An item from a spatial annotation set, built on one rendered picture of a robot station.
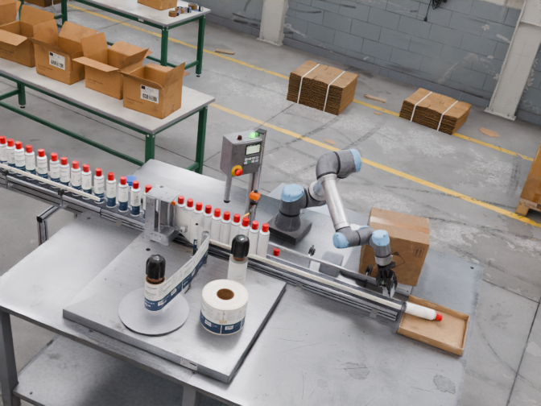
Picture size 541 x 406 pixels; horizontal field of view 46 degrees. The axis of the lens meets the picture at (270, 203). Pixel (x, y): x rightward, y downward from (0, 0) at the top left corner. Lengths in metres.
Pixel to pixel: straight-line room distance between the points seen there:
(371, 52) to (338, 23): 0.57
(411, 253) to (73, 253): 1.67
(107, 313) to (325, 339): 0.97
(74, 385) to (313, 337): 1.28
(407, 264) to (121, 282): 1.40
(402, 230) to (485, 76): 5.09
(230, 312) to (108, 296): 0.59
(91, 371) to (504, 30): 6.06
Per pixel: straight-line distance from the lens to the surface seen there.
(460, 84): 8.26
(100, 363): 3.61
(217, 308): 2.73
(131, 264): 3.16
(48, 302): 3.06
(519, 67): 8.02
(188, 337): 2.80
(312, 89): 7.13
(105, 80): 5.05
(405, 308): 3.14
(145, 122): 4.68
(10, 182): 3.88
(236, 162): 3.05
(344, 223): 2.97
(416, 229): 3.30
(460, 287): 3.51
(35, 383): 3.55
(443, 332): 3.19
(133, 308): 2.91
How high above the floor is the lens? 2.86
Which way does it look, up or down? 32 degrees down
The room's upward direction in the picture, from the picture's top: 9 degrees clockwise
